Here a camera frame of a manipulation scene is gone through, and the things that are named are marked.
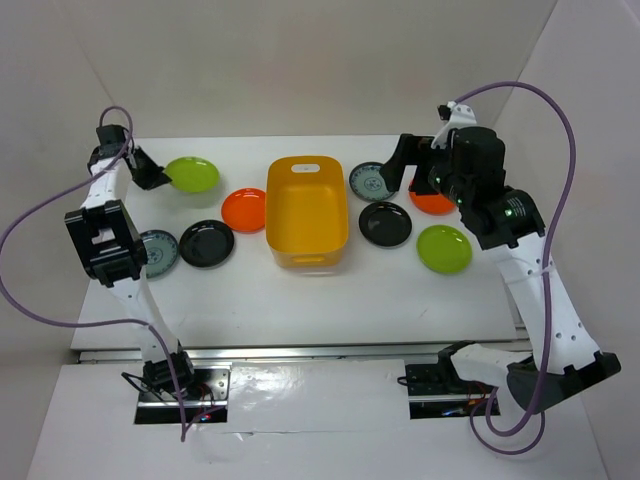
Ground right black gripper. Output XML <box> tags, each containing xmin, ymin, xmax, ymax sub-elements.
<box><xmin>378</xmin><ymin>132</ymin><xmax>470</xmax><ymax>207</ymax></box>

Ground green plate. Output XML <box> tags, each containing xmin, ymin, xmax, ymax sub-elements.
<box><xmin>416</xmin><ymin>225</ymin><xmax>473</xmax><ymax>275</ymax></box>
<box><xmin>164</xmin><ymin>156</ymin><xmax>220</xmax><ymax>193</ymax></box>

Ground orange plate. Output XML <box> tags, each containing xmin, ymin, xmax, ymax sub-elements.
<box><xmin>221</xmin><ymin>188</ymin><xmax>266</xmax><ymax>233</ymax></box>
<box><xmin>409</xmin><ymin>183</ymin><xmax>456</xmax><ymax>216</ymax></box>

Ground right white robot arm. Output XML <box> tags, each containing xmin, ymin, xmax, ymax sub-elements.
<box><xmin>380</xmin><ymin>126</ymin><xmax>621</xmax><ymax>415</ymax></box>

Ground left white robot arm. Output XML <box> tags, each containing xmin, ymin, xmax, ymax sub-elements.
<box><xmin>65</xmin><ymin>124</ymin><xmax>198</xmax><ymax>399</ymax></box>

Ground yellow plastic bin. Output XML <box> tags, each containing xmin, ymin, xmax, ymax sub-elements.
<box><xmin>265</xmin><ymin>156</ymin><xmax>349</xmax><ymax>268</ymax></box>

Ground right blue patterned plate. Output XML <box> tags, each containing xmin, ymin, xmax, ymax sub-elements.
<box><xmin>348</xmin><ymin>162</ymin><xmax>396</xmax><ymax>202</ymax></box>

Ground blue patterned plate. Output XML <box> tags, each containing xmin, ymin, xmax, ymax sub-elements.
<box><xmin>140</xmin><ymin>229</ymin><xmax>179</xmax><ymax>279</ymax></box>
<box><xmin>348</xmin><ymin>162</ymin><xmax>396</xmax><ymax>202</ymax></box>

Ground right black plate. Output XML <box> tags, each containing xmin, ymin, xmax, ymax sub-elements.
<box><xmin>358</xmin><ymin>201</ymin><xmax>413</xmax><ymax>248</ymax></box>

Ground black plate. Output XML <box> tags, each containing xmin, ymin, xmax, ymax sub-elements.
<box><xmin>358</xmin><ymin>201</ymin><xmax>413</xmax><ymax>248</ymax></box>
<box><xmin>179</xmin><ymin>219</ymin><xmax>235</xmax><ymax>269</ymax></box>

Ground left blue patterned plate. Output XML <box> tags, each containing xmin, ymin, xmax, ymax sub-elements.
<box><xmin>140</xmin><ymin>229</ymin><xmax>179</xmax><ymax>279</ymax></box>

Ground left black plate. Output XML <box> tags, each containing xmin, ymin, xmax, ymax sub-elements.
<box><xmin>179</xmin><ymin>219</ymin><xmax>235</xmax><ymax>269</ymax></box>

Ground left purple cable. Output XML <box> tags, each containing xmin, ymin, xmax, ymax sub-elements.
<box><xmin>0</xmin><ymin>105</ymin><xmax>191</xmax><ymax>443</ymax></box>

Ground purple cable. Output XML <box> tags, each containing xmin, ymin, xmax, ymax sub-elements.
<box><xmin>0</xmin><ymin>105</ymin><xmax>191</xmax><ymax>443</ymax></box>
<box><xmin>453</xmin><ymin>80</ymin><xmax>577</xmax><ymax>456</ymax></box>

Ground aluminium front rail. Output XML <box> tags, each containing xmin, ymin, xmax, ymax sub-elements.
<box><xmin>78</xmin><ymin>337</ymin><xmax>531</xmax><ymax>364</ymax></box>

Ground left base thin wires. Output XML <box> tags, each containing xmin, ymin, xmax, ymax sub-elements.
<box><xmin>119</xmin><ymin>368</ymin><xmax>221</xmax><ymax>419</ymax></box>

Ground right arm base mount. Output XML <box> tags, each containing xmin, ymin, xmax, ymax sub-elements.
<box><xmin>396</xmin><ymin>364</ymin><xmax>493</xmax><ymax>420</ymax></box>

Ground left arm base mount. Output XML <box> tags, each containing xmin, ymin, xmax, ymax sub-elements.
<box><xmin>121</xmin><ymin>365</ymin><xmax>231</xmax><ymax>426</ymax></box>

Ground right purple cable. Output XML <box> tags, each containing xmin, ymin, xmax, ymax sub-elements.
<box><xmin>453</xmin><ymin>80</ymin><xmax>577</xmax><ymax>456</ymax></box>

